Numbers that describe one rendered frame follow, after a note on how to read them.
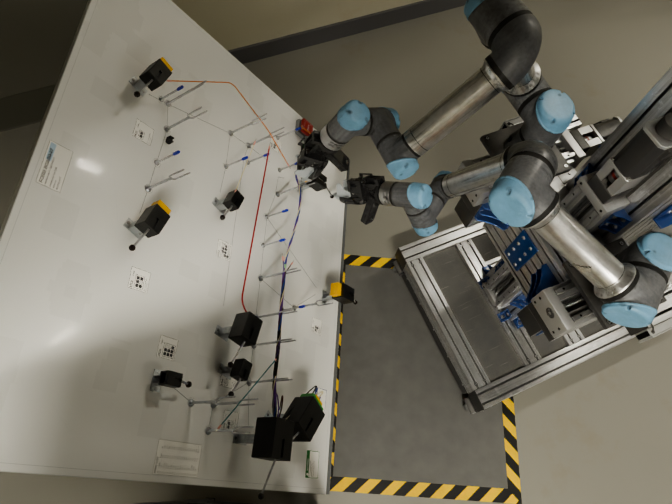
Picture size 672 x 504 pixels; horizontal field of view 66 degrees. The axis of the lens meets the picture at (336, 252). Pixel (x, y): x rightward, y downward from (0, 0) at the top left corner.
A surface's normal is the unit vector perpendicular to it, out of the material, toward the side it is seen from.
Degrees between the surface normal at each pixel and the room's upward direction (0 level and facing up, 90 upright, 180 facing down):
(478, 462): 0
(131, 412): 50
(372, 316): 0
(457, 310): 0
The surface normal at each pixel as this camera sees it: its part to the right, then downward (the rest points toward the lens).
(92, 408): 0.81, -0.20
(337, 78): 0.07, -0.42
